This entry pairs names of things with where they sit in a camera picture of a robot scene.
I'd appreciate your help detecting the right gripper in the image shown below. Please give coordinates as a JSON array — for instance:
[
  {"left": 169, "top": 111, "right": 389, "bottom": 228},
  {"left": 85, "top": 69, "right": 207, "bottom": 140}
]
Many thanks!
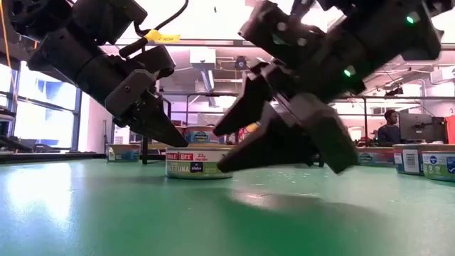
[{"left": 213, "top": 1, "right": 367, "bottom": 175}]

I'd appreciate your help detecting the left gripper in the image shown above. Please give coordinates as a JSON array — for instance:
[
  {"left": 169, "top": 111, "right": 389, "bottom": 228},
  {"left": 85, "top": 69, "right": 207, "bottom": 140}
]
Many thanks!
[{"left": 28, "top": 30, "right": 189, "bottom": 148}]

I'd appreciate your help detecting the blue salmon can gold lid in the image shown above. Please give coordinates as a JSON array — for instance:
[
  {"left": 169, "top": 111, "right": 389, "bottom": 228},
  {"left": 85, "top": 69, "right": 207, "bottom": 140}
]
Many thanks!
[
  {"left": 105, "top": 143, "right": 141, "bottom": 163},
  {"left": 392, "top": 143, "right": 455, "bottom": 176},
  {"left": 183, "top": 125, "right": 222, "bottom": 145},
  {"left": 357, "top": 146, "right": 395, "bottom": 167}
]

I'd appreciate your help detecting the green tuna can silver lid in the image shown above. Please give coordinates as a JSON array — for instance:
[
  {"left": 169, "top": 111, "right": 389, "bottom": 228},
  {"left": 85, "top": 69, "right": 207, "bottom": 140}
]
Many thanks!
[
  {"left": 165, "top": 146, "right": 235, "bottom": 180},
  {"left": 422, "top": 150, "right": 455, "bottom": 183}
]

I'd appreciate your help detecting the white ceiling unit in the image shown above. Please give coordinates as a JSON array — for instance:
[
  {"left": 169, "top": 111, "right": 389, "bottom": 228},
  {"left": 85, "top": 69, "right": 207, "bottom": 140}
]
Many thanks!
[{"left": 189, "top": 48, "right": 217, "bottom": 65}]

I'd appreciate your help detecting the white plastic jug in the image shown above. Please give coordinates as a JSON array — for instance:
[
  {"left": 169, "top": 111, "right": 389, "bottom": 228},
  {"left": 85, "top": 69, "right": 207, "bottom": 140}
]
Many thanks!
[{"left": 113, "top": 124, "right": 132, "bottom": 144}]

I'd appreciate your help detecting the black ceiling spotlight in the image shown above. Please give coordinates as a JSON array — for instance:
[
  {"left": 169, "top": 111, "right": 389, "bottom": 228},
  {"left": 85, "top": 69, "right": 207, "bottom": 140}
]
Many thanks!
[{"left": 234, "top": 55, "right": 249, "bottom": 71}]

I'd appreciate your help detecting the long grey ceiling beam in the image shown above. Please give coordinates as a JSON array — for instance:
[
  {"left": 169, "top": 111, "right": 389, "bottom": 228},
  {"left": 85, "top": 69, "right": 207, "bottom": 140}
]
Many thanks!
[{"left": 102, "top": 38, "right": 257, "bottom": 48}]

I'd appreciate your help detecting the large window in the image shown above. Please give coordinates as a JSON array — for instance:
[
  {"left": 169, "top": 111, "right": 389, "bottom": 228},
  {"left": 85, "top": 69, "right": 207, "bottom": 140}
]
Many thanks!
[{"left": 0, "top": 60, "right": 85, "bottom": 152}]

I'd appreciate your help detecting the green table mat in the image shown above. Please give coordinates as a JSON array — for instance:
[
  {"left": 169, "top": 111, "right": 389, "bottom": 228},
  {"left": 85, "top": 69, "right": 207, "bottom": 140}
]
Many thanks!
[{"left": 0, "top": 158, "right": 455, "bottom": 256}]

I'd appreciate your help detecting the black background monitor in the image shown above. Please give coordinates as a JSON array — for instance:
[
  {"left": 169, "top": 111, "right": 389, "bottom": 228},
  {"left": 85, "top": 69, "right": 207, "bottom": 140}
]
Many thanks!
[{"left": 397, "top": 112, "right": 447, "bottom": 144}]

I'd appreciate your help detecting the orange red fabric panel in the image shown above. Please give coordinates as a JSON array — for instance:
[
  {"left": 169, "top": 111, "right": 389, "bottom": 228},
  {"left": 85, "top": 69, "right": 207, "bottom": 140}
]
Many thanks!
[{"left": 444, "top": 115, "right": 455, "bottom": 144}]

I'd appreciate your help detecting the yellow cable label tag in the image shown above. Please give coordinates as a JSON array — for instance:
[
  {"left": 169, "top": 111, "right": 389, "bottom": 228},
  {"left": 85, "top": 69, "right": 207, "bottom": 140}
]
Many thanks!
[{"left": 144, "top": 29, "right": 181, "bottom": 44}]

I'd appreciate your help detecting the wooden shelf black metal frame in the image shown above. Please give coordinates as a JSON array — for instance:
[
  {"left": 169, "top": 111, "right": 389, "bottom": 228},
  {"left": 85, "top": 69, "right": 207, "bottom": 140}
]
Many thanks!
[{"left": 141, "top": 95, "right": 326, "bottom": 168}]

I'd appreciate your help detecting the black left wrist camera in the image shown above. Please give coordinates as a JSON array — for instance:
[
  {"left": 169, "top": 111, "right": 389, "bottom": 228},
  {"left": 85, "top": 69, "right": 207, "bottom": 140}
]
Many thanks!
[{"left": 70, "top": 0, "right": 149, "bottom": 46}]

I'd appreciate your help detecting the black background rig frame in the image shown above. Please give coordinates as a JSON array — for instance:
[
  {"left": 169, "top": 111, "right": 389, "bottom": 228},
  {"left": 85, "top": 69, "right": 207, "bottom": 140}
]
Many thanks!
[{"left": 330, "top": 92, "right": 455, "bottom": 150}]

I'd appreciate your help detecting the black metal rig frame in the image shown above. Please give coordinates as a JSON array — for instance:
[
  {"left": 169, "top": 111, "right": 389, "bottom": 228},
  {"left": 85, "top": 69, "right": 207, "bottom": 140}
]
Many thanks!
[{"left": 0, "top": 151, "right": 107, "bottom": 164}]

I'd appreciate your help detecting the white wall unit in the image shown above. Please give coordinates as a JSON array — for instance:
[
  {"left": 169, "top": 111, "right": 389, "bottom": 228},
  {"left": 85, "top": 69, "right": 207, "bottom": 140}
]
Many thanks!
[{"left": 429, "top": 67, "right": 455, "bottom": 85}]

